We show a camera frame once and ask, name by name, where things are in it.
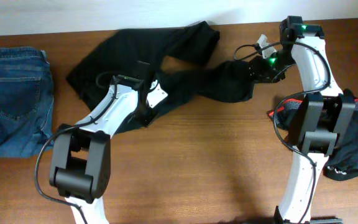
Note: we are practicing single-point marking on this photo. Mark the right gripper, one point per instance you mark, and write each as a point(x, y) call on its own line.
point(257, 70)

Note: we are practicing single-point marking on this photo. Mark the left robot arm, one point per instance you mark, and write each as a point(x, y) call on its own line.
point(81, 161)

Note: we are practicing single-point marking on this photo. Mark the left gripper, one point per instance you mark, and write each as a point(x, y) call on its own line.
point(148, 113)

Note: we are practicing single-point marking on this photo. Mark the black shorts with red waistband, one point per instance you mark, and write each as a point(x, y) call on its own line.
point(353, 149)

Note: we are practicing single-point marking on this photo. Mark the folded blue denim jeans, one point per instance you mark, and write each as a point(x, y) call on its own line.
point(26, 101)

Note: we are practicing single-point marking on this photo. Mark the black trousers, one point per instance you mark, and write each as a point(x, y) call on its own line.
point(177, 55)

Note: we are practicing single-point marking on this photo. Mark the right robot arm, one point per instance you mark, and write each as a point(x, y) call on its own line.
point(303, 45)

